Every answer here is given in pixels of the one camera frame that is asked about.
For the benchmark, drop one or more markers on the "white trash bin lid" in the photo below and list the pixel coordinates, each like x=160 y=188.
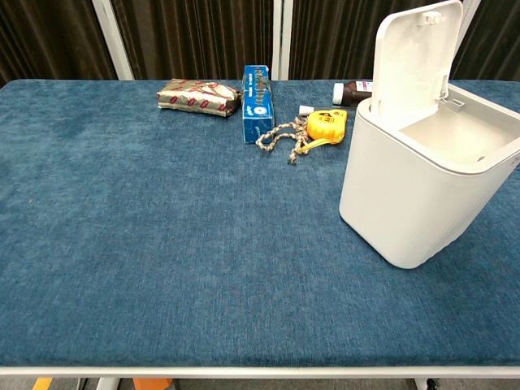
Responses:
x=410 y=178

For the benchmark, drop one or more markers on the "white plastic bin lid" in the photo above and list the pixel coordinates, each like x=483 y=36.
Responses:
x=410 y=53

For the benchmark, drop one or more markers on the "blue rectangular cardboard box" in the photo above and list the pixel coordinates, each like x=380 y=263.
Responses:
x=257 y=106

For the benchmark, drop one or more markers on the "blue table cloth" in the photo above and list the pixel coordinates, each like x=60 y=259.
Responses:
x=170 y=227

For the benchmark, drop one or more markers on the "small white cap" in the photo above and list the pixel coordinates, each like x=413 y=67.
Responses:
x=305 y=110

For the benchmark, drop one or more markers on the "yellow tape measure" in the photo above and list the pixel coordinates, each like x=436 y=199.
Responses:
x=326 y=124

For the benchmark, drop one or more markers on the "red patterned tissue pack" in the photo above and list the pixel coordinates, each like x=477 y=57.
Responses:
x=197 y=97

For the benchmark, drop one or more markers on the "brown medicine bottle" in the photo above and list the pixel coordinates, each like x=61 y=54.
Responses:
x=352 y=91

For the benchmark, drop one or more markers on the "dark brown curtain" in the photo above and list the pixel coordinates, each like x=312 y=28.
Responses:
x=195 y=36

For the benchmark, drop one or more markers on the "orange object under table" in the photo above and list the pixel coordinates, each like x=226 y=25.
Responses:
x=151 y=384

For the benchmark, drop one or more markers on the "white metal frame post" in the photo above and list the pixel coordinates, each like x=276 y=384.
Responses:
x=113 y=38
x=282 y=38

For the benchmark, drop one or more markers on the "white table edge frame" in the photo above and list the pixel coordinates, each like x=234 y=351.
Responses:
x=260 y=372

